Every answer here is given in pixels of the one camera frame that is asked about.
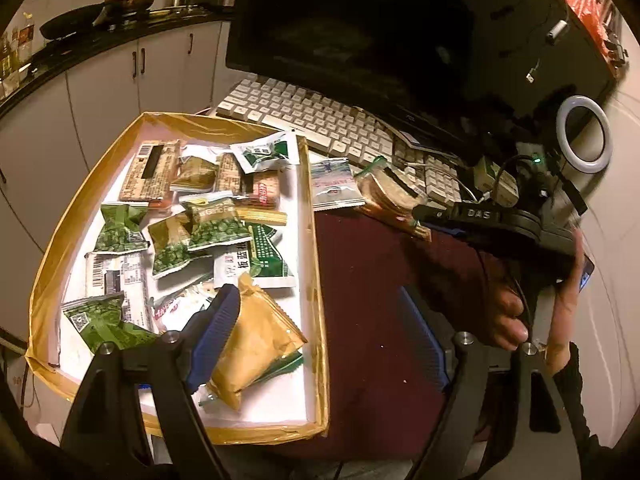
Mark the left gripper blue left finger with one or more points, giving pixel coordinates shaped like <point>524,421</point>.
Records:
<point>206,334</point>

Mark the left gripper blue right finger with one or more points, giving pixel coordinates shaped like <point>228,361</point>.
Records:
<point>430,336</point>

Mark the yellow snack bag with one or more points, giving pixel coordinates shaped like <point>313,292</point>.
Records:
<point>263,334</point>

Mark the green QR snack packet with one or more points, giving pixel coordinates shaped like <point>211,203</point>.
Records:
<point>100,319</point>

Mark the clear cracker pack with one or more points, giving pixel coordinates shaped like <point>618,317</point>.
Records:
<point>390,197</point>

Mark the person's right hand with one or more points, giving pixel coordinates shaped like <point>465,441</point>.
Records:
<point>508,331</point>

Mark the green white snack packet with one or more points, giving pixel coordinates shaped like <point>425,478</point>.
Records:
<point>259,257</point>

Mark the green pea snack packet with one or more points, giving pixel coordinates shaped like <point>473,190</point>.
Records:
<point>215,224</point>

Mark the silver barcode snack packet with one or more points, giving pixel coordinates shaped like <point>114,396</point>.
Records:
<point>108,274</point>

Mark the yellow taped cardboard tray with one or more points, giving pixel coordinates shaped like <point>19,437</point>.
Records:
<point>288,408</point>

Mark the brown snack bar packet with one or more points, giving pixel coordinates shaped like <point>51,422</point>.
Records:
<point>230,177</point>

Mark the brown barcode snack bar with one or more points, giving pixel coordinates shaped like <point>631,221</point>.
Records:
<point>151,171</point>

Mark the white blue snack packet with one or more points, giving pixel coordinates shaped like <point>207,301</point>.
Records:
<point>333,186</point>

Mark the black computer monitor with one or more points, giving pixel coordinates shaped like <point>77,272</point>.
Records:
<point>469,77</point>

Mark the white computer keyboard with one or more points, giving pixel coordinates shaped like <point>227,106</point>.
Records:
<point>334,129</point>

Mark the black frying pan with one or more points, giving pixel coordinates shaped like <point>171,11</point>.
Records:
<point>72,21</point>

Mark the white ring light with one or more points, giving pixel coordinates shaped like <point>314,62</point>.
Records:
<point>581,152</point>

